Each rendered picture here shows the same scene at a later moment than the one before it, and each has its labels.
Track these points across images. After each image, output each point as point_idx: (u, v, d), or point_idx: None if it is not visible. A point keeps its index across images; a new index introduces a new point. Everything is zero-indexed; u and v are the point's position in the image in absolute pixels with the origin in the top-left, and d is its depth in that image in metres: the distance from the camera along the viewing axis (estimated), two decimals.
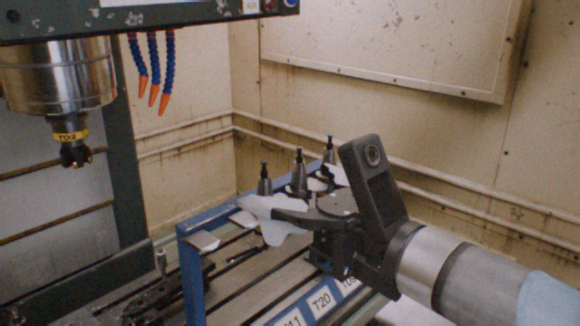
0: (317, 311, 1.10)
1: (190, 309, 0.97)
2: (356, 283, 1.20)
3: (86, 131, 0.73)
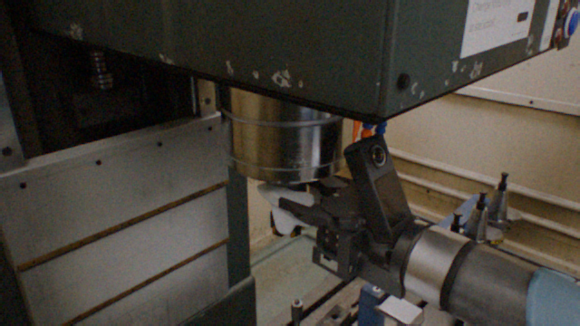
0: None
1: None
2: None
3: (306, 192, 0.59)
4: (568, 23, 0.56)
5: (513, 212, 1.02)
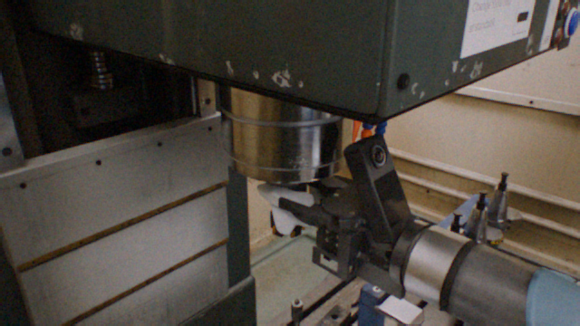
0: None
1: None
2: None
3: (306, 192, 0.59)
4: (568, 23, 0.56)
5: (513, 212, 1.02)
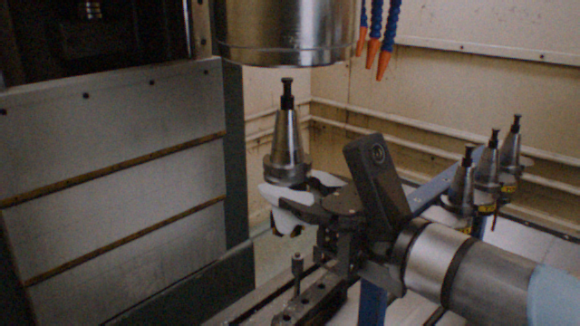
0: None
1: None
2: None
3: (306, 192, 0.59)
4: None
5: (525, 159, 0.96)
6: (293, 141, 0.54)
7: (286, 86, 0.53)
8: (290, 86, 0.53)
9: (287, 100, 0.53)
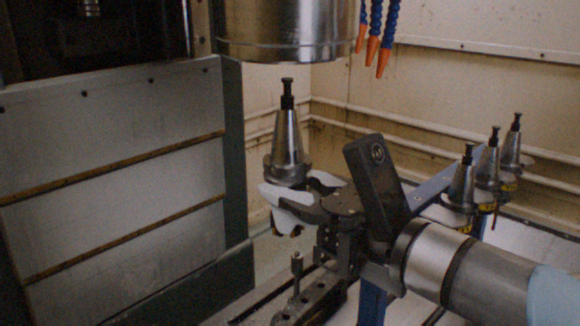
0: None
1: None
2: None
3: (306, 192, 0.59)
4: None
5: (525, 158, 0.96)
6: (293, 141, 0.54)
7: (286, 86, 0.53)
8: (290, 86, 0.53)
9: (287, 100, 0.53)
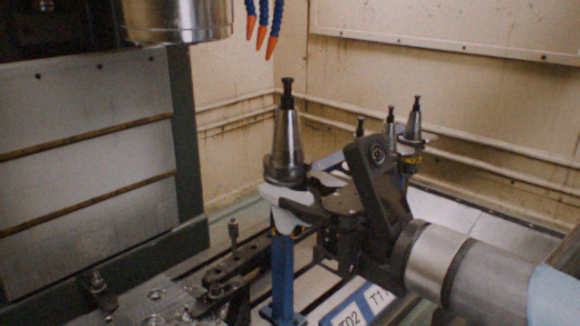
0: None
1: (280, 274, 0.91)
2: None
3: (306, 192, 0.59)
4: None
5: (430, 136, 1.10)
6: (294, 141, 0.54)
7: (286, 86, 0.52)
8: (290, 86, 0.53)
9: (287, 100, 0.53)
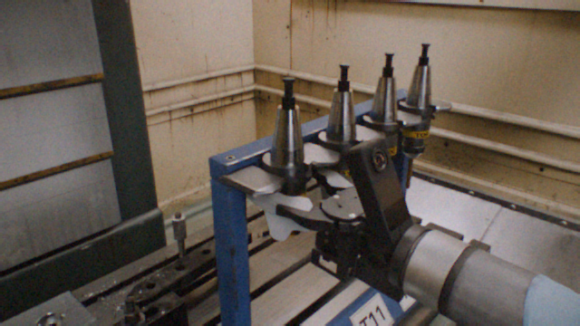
0: (404, 299, 0.76)
1: (228, 292, 0.63)
2: None
3: (306, 192, 0.59)
4: None
5: (442, 102, 0.82)
6: (294, 141, 0.54)
7: (288, 86, 0.52)
8: (291, 86, 0.53)
9: (288, 100, 0.53)
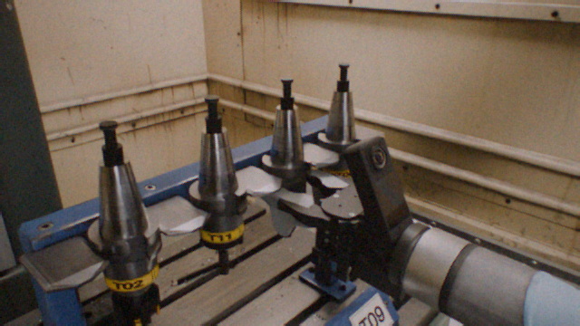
0: None
1: None
2: (385, 324, 0.72)
3: (157, 268, 0.44)
4: None
5: (373, 133, 0.68)
6: (122, 208, 0.39)
7: (106, 134, 0.38)
8: (112, 134, 0.38)
9: (109, 154, 0.38)
